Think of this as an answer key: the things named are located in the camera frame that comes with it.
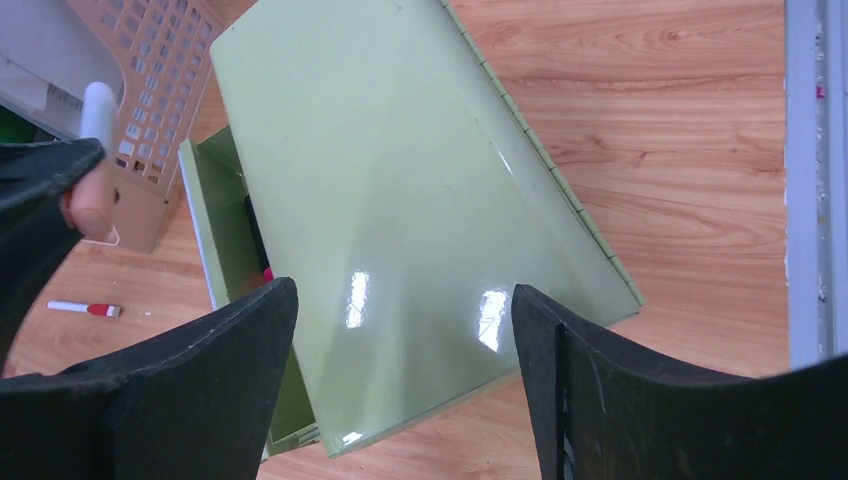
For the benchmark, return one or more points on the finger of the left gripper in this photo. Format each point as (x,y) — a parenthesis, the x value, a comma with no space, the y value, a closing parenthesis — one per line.
(35,237)

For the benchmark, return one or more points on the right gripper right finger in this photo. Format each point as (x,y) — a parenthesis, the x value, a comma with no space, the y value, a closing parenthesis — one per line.
(605,407)

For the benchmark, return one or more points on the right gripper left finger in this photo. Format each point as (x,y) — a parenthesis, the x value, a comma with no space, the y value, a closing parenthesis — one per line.
(194,402)

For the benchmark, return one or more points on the orange highlighter marker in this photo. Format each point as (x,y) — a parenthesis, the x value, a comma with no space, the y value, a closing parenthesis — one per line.
(89,205)

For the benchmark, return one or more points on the beige plastic file organizer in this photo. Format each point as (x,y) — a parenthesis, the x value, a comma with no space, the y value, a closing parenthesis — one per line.
(154,55)

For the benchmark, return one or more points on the green metal drawer cabinet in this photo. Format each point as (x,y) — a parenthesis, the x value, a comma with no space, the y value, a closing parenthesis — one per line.
(395,181)

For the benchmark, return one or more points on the purple highlighter marker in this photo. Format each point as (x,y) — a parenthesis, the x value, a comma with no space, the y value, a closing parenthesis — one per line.
(256,235)

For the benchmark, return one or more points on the white red whiteboard marker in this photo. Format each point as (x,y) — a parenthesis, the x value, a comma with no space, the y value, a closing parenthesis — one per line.
(96,309)

